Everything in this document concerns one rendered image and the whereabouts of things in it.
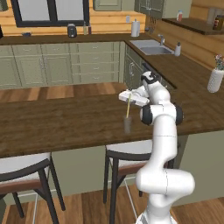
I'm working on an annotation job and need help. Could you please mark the green cupboards under sink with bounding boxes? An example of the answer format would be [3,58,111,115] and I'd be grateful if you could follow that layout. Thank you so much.
[124,43,177,92]

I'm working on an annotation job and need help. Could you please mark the white paper towel roll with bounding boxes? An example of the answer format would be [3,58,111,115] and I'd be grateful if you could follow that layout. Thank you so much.
[130,18,141,39]

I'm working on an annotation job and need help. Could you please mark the dark jar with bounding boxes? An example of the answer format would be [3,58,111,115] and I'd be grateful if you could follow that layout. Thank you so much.
[212,14,224,32]

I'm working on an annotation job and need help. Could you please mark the white soap dispenser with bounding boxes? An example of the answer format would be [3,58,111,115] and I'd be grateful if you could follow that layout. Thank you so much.
[173,41,182,57]

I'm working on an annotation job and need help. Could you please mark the green base cupboard run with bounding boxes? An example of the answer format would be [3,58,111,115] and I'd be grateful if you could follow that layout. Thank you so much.
[0,40,127,90]

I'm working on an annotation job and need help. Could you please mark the bar stool with white seat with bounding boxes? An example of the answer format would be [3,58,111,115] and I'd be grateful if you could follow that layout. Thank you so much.
[0,151,67,224]
[102,139,177,224]

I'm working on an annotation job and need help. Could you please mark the steel tap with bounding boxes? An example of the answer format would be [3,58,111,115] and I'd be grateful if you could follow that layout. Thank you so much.
[157,33,166,46]

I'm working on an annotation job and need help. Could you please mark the dark wooden wall shelf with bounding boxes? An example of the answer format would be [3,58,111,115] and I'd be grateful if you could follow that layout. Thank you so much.
[161,17,224,36]

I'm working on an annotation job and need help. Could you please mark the white vase with flowers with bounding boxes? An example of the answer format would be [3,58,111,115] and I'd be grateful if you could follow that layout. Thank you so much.
[206,53,224,94]

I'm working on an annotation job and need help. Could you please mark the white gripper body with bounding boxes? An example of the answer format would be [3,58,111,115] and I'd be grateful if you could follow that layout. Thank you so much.
[118,89,151,108]

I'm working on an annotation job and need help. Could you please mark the yellow straw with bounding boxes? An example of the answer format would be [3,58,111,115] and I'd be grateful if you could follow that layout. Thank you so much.
[125,92,132,119]

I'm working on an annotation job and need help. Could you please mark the hanging kitchen tools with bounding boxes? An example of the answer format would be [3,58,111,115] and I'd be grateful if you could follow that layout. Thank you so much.
[144,17,156,34]

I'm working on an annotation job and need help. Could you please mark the glass cup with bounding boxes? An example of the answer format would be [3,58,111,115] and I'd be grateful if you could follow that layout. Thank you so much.
[122,115,132,134]

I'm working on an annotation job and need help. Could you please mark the green corner wall cupboard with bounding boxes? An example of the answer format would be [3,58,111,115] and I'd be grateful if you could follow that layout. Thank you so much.
[134,0,166,20]

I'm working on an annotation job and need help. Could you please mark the steel sink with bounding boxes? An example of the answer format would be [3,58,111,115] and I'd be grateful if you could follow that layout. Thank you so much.
[129,38,176,57]

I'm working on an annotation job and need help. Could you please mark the black framed window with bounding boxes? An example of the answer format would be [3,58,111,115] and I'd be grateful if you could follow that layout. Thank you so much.
[10,0,91,29]

